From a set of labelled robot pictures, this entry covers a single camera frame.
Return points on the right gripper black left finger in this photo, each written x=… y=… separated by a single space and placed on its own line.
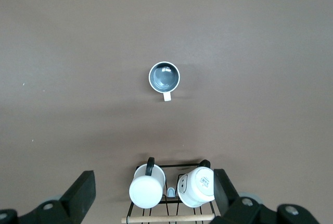
x=75 y=198

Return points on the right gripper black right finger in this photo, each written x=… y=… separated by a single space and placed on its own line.
x=234 y=208

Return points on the white mug with face print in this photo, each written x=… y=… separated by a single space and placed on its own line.
x=197 y=187

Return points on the small grey hook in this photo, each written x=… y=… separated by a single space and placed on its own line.
x=171 y=192

